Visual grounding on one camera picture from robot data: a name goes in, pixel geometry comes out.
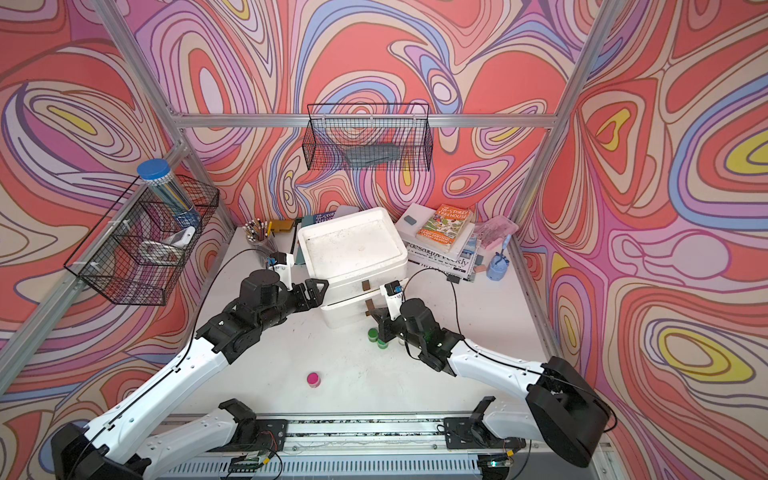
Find black wire basket wall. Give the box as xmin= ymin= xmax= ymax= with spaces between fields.
xmin=302 ymin=102 xmax=434 ymax=172
xmin=64 ymin=175 xmax=219 ymax=306

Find magenta paint can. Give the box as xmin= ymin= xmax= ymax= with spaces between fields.
xmin=306 ymin=372 xmax=321 ymax=388

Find white drawer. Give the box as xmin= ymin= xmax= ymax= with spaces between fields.
xmin=320 ymin=290 xmax=386 ymax=329

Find white book with grey patch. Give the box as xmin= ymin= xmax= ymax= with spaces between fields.
xmin=395 ymin=204 xmax=475 ymax=261

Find orange cover book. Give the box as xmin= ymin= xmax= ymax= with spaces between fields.
xmin=416 ymin=204 xmax=473 ymax=252

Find white drawer cabinet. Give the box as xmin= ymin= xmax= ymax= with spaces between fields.
xmin=298 ymin=207 xmax=408 ymax=308

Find black wire basket left wall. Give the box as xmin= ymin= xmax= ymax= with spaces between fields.
xmin=64 ymin=175 xmax=219 ymax=306

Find grey object in basket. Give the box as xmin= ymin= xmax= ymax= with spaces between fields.
xmin=344 ymin=144 xmax=401 ymax=168

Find mesh pencil cup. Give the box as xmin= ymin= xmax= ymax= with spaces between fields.
xmin=244 ymin=219 xmax=278 ymax=269

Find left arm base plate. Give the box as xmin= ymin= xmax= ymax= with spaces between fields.
xmin=211 ymin=419 xmax=289 ymax=452

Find newspaper stack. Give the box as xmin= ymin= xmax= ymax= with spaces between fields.
xmin=405 ymin=235 xmax=478 ymax=282

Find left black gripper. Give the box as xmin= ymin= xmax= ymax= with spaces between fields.
xmin=255 ymin=277 xmax=328 ymax=334

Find white object in left basket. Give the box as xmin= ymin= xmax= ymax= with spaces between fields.
xmin=138 ymin=226 xmax=196 ymax=266

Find green circuit board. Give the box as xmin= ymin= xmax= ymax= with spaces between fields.
xmin=227 ymin=456 xmax=271 ymax=475

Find dark books behind cabinet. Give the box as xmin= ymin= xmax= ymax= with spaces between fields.
xmin=270 ymin=205 xmax=360 ymax=234

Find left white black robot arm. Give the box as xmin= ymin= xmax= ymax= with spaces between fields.
xmin=51 ymin=269 xmax=329 ymax=479

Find pink plastic bag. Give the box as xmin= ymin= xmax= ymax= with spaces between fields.
xmin=474 ymin=216 xmax=519 ymax=251

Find white perforated cable duct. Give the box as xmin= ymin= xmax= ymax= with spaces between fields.
xmin=161 ymin=454 xmax=482 ymax=479

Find blue lid pencil tube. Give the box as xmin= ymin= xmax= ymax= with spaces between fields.
xmin=137 ymin=158 xmax=200 ymax=228

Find blue small cup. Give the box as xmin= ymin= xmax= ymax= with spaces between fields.
xmin=486 ymin=235 xmax=511 ymax=282

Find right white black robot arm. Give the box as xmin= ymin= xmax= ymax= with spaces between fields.
xmin=369 ymin=298 xmax=611 ymax=468

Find black wire basket back wall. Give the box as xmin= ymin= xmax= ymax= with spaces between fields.
xmin=302 ymin=102 xmax=434 ymax=172

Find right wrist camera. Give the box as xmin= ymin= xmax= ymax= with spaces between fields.
xmin=380 ymin=280 xmax=403 ymax=321

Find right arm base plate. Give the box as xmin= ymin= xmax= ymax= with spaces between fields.
xmin=438 ymin=417 xmax=527 ymax=452

